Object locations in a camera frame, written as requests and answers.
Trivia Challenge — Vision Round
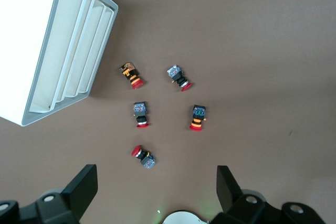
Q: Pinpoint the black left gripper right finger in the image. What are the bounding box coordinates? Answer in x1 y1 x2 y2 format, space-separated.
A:
209 165 325 224

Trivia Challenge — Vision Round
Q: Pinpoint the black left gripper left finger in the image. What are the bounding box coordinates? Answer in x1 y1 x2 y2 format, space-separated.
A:
0 164 98 224

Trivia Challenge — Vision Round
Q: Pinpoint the white round disc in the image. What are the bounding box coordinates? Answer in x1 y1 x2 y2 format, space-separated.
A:
162 210 208 224

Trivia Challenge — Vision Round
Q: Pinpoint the red pushbutton with black collar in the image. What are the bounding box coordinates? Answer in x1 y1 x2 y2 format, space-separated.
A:
131 145 156 170

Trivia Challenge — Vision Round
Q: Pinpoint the red pushbutton with orange collar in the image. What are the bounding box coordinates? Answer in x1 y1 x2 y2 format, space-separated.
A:
189 104 207 132

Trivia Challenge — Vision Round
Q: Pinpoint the red pushbutton amber contact block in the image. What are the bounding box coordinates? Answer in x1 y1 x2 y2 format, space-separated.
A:
118 61 144 90

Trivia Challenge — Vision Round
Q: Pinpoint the white divided storage bin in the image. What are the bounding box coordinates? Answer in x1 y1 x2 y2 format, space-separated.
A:
0 0 119 128

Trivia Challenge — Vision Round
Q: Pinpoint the red pushbutton with silver ring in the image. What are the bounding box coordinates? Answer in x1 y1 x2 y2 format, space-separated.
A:
132 101 151 129
166 64 193 92

